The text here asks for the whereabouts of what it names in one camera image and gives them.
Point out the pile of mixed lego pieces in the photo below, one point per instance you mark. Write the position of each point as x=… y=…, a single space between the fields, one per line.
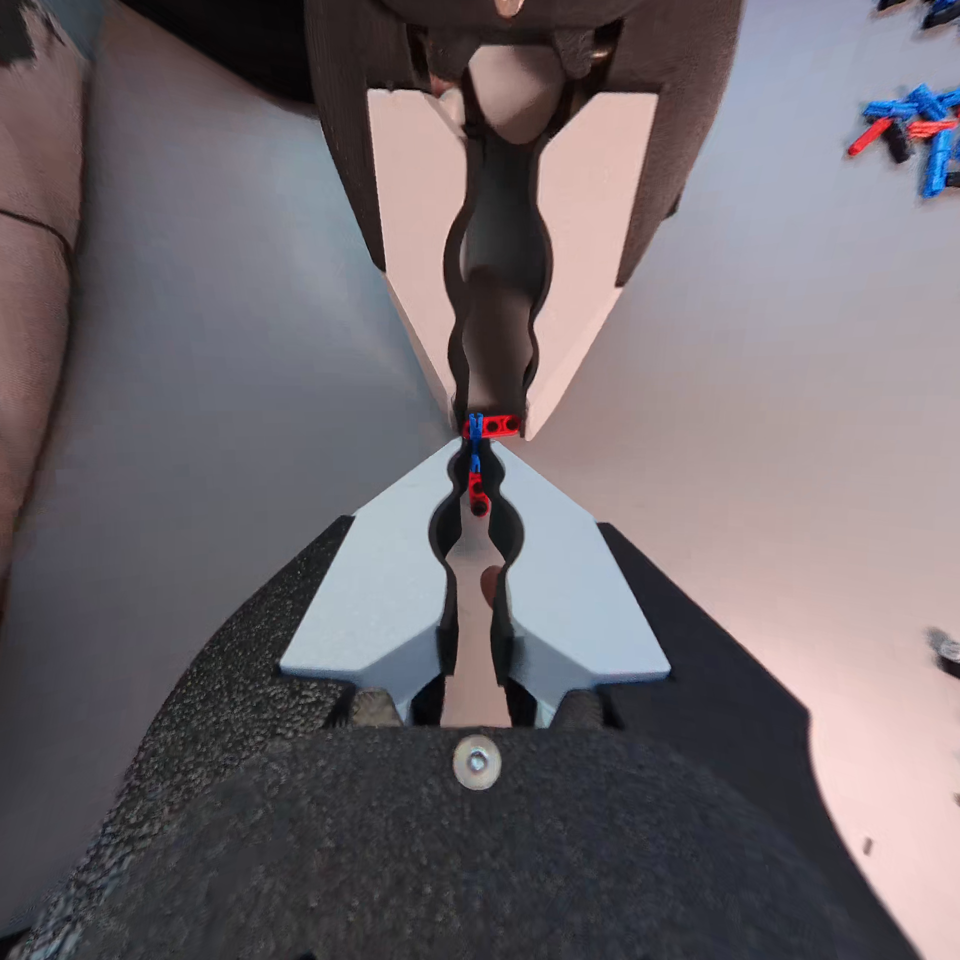
x=946 y=646

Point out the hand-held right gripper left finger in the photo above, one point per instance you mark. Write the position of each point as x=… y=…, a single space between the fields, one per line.
x=367 y=607

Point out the red angled lego beam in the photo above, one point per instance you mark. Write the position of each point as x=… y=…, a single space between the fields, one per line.
x=499 y=426

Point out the pile of blue lego pins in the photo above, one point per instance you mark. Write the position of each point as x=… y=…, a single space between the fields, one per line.
x=922 y=127

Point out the long blue lego pin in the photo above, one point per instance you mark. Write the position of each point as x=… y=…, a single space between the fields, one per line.
x=475 y=421

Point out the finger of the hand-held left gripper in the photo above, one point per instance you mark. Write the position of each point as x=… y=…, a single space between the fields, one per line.
x=412 y=210
x=592 y=225

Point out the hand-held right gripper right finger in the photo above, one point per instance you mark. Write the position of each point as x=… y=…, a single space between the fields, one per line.
x=592 y=607

